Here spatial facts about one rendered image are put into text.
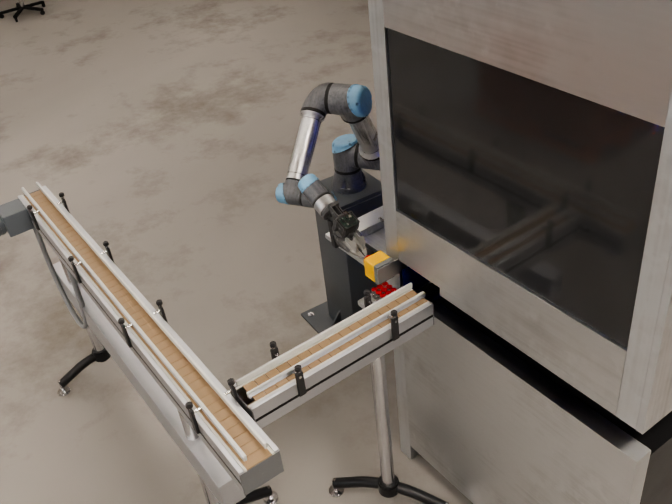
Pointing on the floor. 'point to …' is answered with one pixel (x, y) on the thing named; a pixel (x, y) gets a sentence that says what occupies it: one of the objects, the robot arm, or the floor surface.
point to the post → (389, 191)
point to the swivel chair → (23, 9)
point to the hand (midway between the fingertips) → (362, 256)
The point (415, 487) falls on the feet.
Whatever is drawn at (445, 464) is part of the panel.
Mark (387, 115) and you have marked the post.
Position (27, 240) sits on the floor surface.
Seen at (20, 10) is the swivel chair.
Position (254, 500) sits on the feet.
